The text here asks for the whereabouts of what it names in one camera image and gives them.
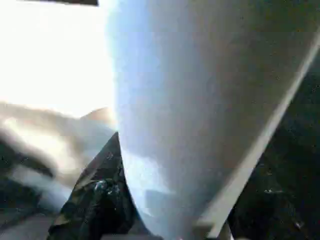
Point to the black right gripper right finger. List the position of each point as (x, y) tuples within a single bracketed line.
[(282, 212)]

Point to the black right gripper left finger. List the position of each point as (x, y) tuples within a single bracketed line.
[(100, 200)]

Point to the white plastic table leg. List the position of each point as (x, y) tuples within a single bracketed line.
[(200, 100)]

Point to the white plastic table top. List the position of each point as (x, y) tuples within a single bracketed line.
[(50, 62)]

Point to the black plastic mat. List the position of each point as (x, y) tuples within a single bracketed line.
[(300, 112)]

